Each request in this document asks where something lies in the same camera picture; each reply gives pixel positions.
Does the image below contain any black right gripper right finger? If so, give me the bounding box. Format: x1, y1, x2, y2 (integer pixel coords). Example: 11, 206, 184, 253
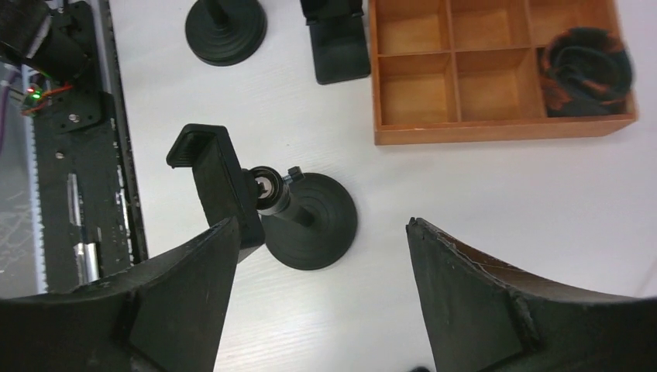
406, 218, 656, 371

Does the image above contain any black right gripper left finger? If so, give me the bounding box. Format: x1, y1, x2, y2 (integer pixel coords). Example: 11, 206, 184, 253
1, 219, 240, 371

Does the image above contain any black round base phone stand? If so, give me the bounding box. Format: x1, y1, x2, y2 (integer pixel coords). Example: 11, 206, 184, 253
167, 124, 358, 270

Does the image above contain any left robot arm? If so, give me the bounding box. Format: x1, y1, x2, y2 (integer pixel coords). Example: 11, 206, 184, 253
1, 0, 90, 81

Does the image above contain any black flat easel phone stand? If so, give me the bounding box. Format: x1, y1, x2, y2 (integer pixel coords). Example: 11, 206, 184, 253
301, 0, 371, 85

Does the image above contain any orange wooden compartment tray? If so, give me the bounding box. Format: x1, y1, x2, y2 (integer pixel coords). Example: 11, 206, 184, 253
369, 1, 638, 145

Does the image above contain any rolled tie top right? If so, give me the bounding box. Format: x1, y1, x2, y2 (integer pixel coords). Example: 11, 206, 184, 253
538, 27, 633, 117

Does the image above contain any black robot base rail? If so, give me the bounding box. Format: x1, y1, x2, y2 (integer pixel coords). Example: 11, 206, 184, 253
26, 1, 149, 293

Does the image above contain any white slotted cable duct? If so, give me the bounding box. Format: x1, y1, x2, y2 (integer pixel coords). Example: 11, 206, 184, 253
20, 67, 50, 296

